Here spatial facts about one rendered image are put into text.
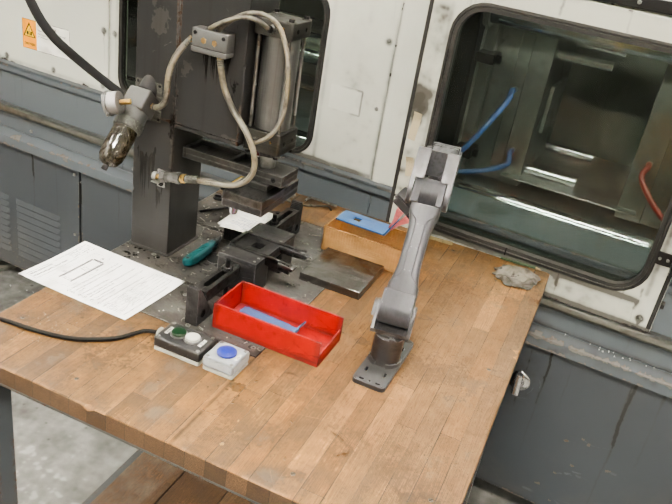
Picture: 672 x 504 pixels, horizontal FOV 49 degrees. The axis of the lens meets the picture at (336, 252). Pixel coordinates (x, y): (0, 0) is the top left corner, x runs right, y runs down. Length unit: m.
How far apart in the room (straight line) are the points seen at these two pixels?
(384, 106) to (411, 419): 1.07
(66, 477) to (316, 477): 1.39
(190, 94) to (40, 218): 1.65
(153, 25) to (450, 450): 1.06
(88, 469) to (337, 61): 1.49
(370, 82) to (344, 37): 0.15
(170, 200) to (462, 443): 0.87
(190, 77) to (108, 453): 1.40
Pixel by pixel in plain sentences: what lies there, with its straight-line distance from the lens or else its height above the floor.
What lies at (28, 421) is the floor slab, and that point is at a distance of 2.76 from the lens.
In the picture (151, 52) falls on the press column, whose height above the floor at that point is 1.38.
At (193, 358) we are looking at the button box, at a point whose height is 0.92.
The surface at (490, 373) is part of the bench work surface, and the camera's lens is 1.63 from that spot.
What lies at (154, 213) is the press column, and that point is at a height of 1.00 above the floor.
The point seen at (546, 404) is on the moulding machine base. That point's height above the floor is 0.47.
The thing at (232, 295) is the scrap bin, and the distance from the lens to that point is 1.63.
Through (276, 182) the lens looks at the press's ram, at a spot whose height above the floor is 1.17.
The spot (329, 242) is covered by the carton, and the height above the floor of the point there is 0.93.
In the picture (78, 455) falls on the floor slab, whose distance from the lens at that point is 2.62.
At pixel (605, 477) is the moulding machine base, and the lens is 2.48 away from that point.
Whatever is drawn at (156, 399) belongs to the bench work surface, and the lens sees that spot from 1.41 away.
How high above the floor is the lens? 1.79
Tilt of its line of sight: 27 degrees down
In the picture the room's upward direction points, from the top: 10 degrees clockwise
